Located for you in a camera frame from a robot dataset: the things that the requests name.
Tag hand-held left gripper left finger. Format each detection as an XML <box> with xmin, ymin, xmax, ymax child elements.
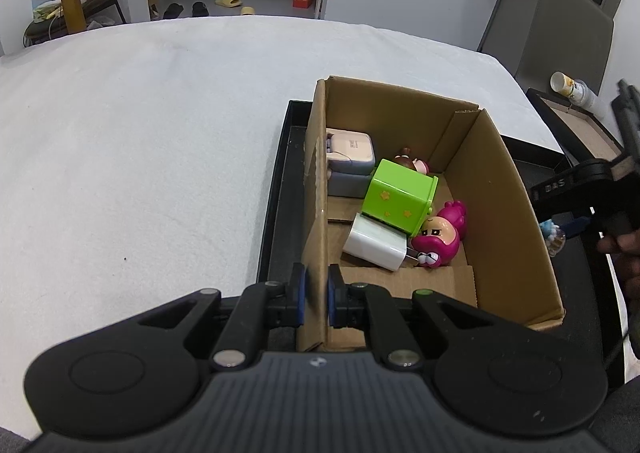
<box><xmin>137</xmin><ymin>262</ymin><xmax>308</xmax><ymax>374</ymax></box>

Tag brown-haired doll figurine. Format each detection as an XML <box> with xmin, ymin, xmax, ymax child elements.
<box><xmin>393</xmin><ymin>147</ymin><xmax>431</xmax><ymax>175</ymax></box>

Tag green cube box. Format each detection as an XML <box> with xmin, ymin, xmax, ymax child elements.
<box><xmin>362</xmin><ymin>158</ymin><xmax>440</xmax><ymax>238</ymax></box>

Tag brown cardboard box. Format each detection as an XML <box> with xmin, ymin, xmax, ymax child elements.
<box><xmin>296</xmin><ymin>75</ymin><xmax>566</xmax><ymax>353</ymax></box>

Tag grey panel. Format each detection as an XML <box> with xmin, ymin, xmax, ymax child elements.
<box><xmin>515</xmin><ymin>0</ymin><xmax>615</xmax><ymax>100</ymax></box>

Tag person's right hand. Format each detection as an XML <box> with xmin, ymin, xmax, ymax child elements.
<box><xmin>597</xmin><ymin>235</ymin><xmax>640</xmax><ymax>285</ymax></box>

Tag black tray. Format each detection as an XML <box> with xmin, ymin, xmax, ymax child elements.
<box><xmin>256</xmin><ymin>99</ymin><xmax>628</xmax><ymax>386</ymax></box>

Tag white bottle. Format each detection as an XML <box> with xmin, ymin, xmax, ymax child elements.
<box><xmin>550</xmin><ymin>71</ymin><xmax>599</xmax><ymax>109</ymax></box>

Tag pink figurine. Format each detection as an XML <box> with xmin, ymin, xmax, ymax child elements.
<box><xmin>411</xmin><ymin>200</ymin><xmax>468</xmax><ymax>269</ymax></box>

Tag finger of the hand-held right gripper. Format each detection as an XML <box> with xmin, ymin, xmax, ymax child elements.
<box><xmin>612</xmin><ymin>78</ymin><xmax>640</xmax><ymax>164</ymax></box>
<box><xmin>529</xmin><ymin>159</ymin><xmax>617</xmax><ymax>240</ymax></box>

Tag purple and beige toy box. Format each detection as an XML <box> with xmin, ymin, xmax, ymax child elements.
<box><xmin>325</xmin><ymin>129</ymin><xmax>377</xmax><ymax>198</ymax></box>

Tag light blue small figurine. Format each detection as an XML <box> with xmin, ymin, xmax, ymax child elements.
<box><xmin>540</xmin><ymin>220</ymin><xmax>569</xmax><ymax>259</ymax></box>

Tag person's grey trousers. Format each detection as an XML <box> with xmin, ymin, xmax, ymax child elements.
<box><xmin>592</xmin><ymin>373</ymin><xmax>640</xmax><ymax>453</ymax></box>

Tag white charger plug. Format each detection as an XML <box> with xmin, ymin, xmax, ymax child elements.
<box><xmin>342</xmin><ymin>213</ymin><xmax>420</xmax><ymax>272</ymax></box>

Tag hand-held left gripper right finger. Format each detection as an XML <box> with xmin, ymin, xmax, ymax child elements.
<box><xmin>327</xmin><ymin>264</ymin><xmax>502</xmax><ymax>371</ymax></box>

